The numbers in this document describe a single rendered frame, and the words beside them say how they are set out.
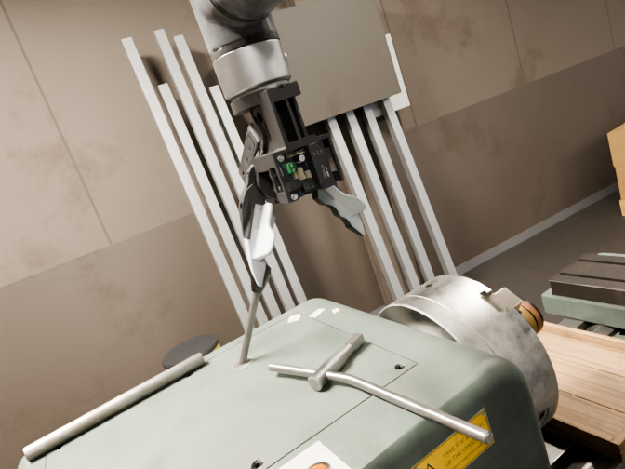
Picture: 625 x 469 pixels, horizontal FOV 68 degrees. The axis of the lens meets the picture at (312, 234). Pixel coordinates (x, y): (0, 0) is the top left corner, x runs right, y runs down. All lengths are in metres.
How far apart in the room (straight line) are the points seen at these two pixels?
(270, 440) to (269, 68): 0.41
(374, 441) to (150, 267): 2.74
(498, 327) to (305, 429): 0.37
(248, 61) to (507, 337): 0.56
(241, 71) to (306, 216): 2.90
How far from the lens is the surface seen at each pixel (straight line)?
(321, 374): 0.62
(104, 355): 3.28
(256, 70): 0.49
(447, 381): 0.57
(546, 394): 0.85
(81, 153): 3.15
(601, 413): 1.10
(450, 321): 0.77
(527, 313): 0.99
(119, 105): 3.18
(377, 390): 0.57
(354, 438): 0.53
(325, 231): 3.43
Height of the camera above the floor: 1.57
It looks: 12 degrees down
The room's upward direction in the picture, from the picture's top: 19 degrees counter-clockwise
